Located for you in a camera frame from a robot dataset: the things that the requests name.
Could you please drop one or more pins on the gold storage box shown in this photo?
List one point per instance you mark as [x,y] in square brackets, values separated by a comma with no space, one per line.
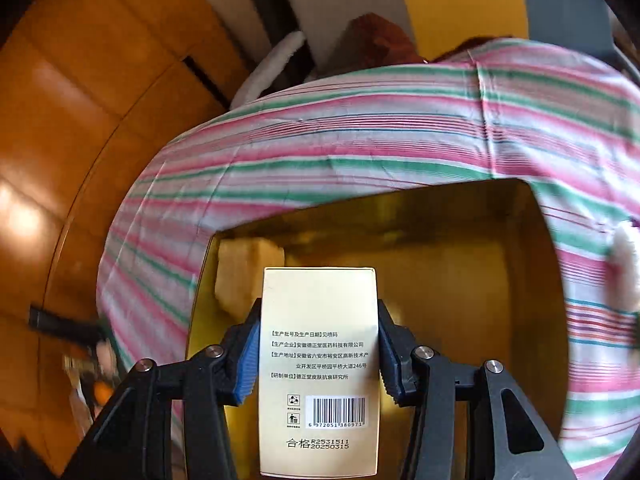
[469,268]

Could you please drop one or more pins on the gold printed carton box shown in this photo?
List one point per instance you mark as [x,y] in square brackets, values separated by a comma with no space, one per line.
[319,379]

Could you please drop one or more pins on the brown plush pillow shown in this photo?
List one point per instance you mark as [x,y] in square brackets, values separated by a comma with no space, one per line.
[370,41]

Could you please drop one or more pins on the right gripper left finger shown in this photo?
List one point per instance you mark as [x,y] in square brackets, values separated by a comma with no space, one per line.
[131,439]

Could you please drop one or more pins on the white metal bed rail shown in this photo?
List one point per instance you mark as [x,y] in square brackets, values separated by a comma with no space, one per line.
[269,69]

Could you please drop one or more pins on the yellow sponge block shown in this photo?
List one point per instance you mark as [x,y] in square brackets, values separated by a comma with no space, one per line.
[240,272]

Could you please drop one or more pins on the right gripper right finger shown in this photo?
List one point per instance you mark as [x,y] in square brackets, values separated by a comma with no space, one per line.
[505,439]

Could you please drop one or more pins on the wooden wardrobe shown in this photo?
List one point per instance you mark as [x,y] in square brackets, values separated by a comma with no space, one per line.
[91,90]

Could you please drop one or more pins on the striped bed sheet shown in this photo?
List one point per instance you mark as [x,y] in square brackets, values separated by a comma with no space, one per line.
[562,121]

